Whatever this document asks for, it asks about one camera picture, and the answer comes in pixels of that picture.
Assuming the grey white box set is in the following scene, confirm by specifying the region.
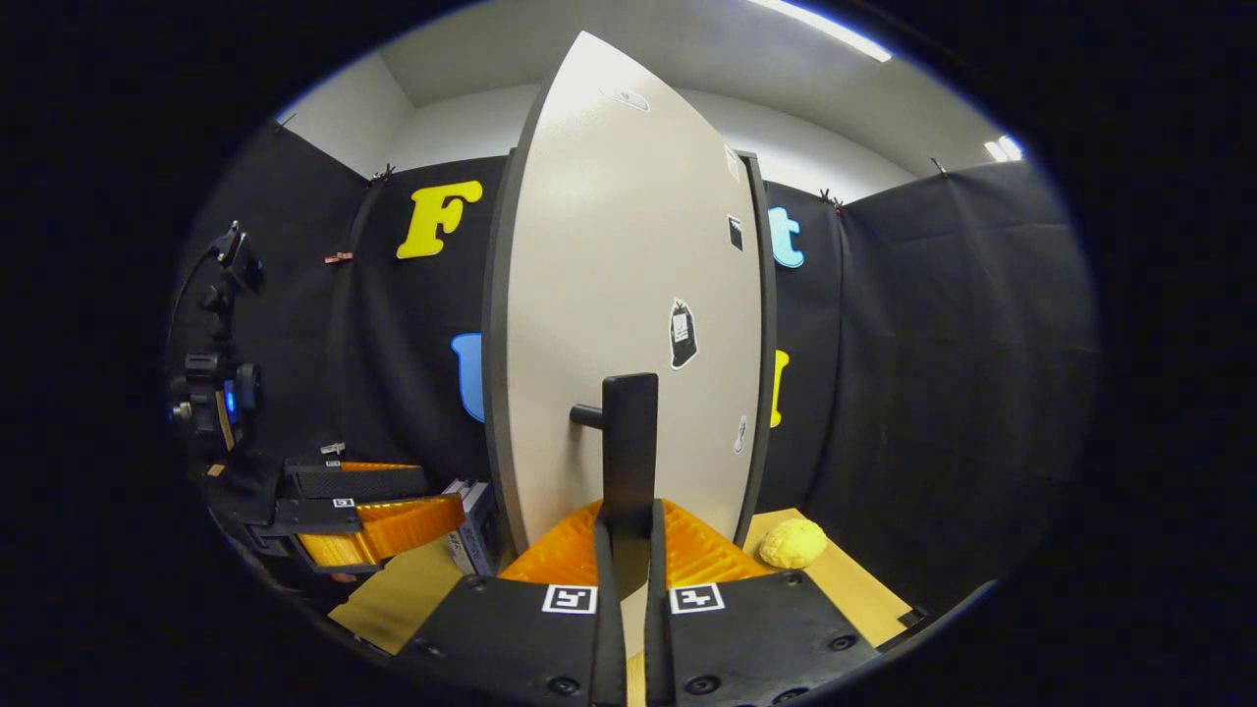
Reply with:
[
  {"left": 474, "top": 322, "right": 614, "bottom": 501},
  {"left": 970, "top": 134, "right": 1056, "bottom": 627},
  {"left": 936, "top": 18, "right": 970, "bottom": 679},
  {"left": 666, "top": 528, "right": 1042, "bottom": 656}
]
[{"left": 442, "top": 477, "right": 499, "bottom": 577}]

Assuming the black cabinet door handle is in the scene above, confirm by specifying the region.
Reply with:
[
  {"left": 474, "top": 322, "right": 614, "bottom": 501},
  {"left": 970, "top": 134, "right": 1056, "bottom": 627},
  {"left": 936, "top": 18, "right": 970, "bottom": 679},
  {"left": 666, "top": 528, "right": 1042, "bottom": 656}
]
[{"left": 570, "top": 372, "right": 661, "bottom": 600}]

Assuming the long ceiling light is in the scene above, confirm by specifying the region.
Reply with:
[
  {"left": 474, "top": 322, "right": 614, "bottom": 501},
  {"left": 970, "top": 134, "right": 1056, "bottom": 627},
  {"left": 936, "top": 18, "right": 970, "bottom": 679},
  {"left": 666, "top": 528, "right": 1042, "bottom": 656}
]
[{"left": 746, "top": 0, "right": 895, "bottom": 64}]

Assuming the dark grey cabinet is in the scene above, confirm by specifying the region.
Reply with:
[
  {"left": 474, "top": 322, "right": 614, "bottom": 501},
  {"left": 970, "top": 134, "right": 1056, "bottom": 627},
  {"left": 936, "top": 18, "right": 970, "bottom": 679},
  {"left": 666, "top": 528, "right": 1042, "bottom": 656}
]
[{"left": 732, "top": 147, "right": 782, "bottom": 551}]

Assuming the yellow round sponge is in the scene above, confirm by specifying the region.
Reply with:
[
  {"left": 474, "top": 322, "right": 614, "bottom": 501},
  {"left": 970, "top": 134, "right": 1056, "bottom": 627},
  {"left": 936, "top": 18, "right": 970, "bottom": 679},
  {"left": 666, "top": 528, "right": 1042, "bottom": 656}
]
[{"left": 757, "top": 517, "right": 829, "bottom": 571}]

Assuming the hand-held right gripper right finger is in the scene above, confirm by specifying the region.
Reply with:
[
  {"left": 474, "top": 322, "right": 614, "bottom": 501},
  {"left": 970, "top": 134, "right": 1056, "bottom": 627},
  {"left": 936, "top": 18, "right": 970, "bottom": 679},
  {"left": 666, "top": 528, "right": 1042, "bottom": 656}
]
[{"left": 643, "top": 498, "right": 882, "bottom": 707}]

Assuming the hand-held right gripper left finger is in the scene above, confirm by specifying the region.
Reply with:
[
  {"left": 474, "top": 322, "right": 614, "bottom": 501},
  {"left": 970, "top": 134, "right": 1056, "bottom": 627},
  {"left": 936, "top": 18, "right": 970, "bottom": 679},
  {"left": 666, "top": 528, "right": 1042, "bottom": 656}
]
[{"left": 391, "top": 498, "right": 630, "bottom": 707}]

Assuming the beige cabinet door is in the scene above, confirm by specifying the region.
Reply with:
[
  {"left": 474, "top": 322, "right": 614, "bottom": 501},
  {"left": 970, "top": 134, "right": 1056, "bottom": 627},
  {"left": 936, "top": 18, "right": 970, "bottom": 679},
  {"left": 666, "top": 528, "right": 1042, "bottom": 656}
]
[{"left": 483, "top": 29, "right": 765, "bottom": 654}]

